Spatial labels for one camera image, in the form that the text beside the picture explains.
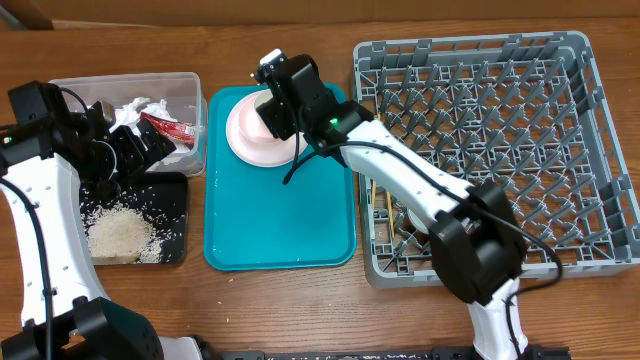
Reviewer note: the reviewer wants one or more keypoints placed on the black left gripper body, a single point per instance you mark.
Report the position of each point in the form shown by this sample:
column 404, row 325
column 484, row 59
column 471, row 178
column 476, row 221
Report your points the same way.
column 100, row 168

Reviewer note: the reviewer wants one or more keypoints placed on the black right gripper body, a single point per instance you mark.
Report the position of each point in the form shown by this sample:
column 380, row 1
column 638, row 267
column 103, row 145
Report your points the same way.
column 290, row 120

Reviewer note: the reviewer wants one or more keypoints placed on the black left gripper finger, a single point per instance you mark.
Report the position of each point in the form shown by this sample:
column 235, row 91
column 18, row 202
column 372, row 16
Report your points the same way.
column 128, row 151
column 157, row 145

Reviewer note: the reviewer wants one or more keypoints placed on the red sauce packet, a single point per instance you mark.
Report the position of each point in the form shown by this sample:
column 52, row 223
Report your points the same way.
column 181, row 132

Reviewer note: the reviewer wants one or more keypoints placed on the white napkin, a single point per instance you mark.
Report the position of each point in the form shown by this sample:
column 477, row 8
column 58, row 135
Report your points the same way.
column 129, row 115

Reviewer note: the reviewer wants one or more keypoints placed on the pink small bowl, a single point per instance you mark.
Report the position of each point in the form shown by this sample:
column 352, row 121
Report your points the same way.
column 251, row 125

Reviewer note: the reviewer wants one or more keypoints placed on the pink plate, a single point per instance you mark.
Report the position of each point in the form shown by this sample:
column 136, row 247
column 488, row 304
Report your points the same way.
column 268, row 155

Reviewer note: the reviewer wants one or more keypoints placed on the cooked white rice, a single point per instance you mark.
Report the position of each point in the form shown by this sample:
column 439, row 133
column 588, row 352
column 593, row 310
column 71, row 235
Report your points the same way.
column 130, row 228

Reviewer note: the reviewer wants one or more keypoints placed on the grey bowl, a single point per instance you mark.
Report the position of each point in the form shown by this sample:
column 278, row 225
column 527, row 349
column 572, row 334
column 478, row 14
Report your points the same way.
column 417, row 222

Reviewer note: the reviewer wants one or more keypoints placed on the white cup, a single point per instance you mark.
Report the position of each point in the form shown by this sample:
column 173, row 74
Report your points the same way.
column 262, row 98

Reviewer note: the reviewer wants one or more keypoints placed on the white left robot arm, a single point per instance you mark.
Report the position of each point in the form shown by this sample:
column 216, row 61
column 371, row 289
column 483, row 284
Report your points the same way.
column 66, row 313

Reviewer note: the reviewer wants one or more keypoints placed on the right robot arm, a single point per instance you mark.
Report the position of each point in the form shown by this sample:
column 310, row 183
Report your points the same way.
column 476, row 246

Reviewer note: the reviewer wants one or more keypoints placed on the grey dishwasher rack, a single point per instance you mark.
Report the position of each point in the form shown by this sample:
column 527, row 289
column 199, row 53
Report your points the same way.
column 527, row 111

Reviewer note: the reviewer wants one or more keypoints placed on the clear plastic bin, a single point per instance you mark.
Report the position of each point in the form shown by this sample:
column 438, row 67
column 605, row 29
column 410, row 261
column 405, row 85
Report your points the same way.
column 179, row 91

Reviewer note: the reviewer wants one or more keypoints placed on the black tray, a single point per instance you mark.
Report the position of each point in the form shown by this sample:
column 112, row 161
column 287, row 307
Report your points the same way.
column 172, row 189

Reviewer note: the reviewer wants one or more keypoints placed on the teal plastic tray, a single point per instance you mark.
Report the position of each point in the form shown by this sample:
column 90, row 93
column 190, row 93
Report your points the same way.
column 253, row 221

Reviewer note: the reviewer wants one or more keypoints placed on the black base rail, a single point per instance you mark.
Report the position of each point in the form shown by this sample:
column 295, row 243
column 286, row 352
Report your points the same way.
column 534, row 352

